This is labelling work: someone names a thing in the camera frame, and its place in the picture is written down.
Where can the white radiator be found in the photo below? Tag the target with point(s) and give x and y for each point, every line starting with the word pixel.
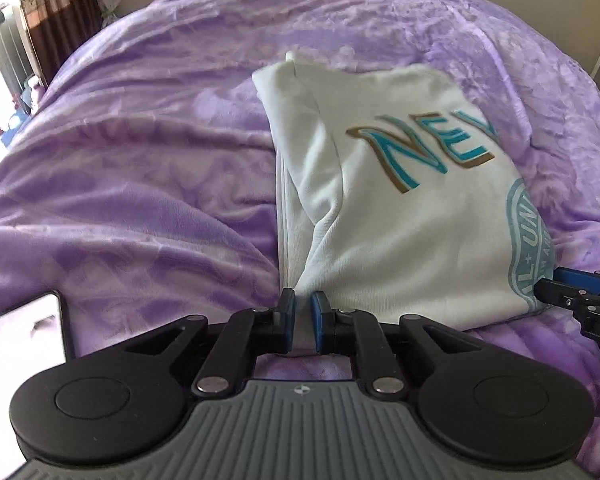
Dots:
pixel 7 45

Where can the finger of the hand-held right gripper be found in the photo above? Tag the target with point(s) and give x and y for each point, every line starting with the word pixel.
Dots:
pixel 560 294
pixel 580 278

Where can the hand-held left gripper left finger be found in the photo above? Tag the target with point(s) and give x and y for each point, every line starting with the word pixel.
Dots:
pixel 289 321

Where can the smartphone in dark case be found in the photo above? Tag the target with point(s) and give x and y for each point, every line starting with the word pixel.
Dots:
pixel 22 360

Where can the brown patterned curtain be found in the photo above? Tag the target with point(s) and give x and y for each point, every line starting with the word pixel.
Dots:
pixel 62 10

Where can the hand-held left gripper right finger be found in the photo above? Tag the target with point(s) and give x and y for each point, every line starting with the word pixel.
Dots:
pixel 316 321

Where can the purple blanket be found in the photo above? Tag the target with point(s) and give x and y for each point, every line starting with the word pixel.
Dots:
pixel 130 170

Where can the white printed shirt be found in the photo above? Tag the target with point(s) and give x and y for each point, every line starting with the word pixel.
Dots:
pixel 395 200

